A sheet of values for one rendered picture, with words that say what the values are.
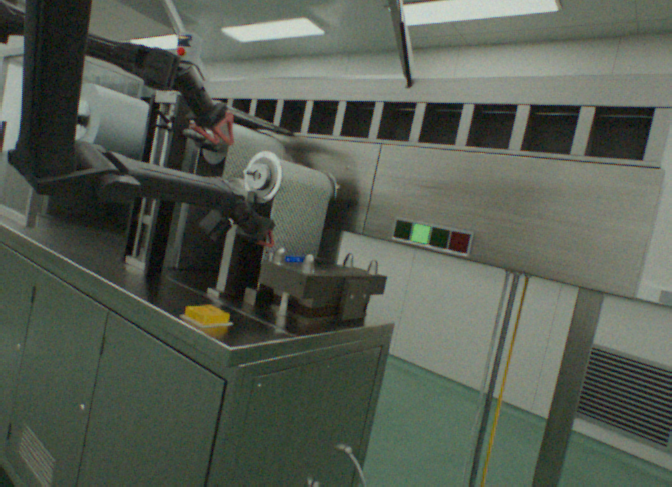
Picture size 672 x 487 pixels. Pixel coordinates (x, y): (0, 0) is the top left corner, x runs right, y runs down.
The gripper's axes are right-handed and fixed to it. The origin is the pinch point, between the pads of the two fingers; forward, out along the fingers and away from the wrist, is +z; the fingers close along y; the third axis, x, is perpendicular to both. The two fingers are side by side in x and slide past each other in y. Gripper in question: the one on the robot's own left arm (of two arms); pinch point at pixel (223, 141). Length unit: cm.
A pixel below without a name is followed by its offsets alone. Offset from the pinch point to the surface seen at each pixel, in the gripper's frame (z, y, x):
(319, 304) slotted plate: 38.9, 25.9, -15.8
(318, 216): 36.1, 7.6, 11.2
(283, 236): 30.3, 7.5, -3.5
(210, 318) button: 17.8, 20.5, -37.7
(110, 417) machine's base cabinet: 39, -9, -65
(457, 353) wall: 281, -23, 100
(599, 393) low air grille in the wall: 276, 77, 105
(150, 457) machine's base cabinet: 40, 10, -66
